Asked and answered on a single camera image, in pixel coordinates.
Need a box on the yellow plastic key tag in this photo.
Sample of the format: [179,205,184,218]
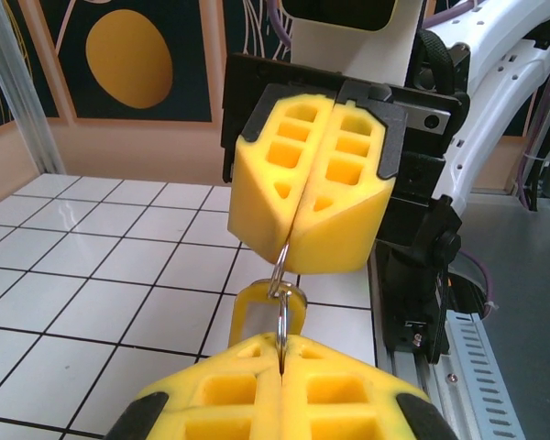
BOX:
[227,280,309,350]

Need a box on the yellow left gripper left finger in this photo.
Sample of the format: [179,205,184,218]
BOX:
[104,333,284,440]

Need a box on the aluminium corner post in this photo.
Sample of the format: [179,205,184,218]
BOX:
[0,26,68,176]

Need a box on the slotted grey cable duct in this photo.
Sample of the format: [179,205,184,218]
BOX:
[443,310,529,440]

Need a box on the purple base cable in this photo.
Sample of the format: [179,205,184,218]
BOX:
[465,251,501,318]

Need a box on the grey metal base sheet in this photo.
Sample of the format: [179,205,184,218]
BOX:
[456,191,550,440]

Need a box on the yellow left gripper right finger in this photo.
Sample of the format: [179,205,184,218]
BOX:
[281,335,460,440]

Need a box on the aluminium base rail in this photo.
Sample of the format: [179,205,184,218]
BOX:
[368,256,487,440]

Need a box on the small silver split ring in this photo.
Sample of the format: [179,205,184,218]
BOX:
[269,239,292,300]
[276,292,291,364]

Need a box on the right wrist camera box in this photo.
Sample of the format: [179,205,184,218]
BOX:
[278,0,419,89]

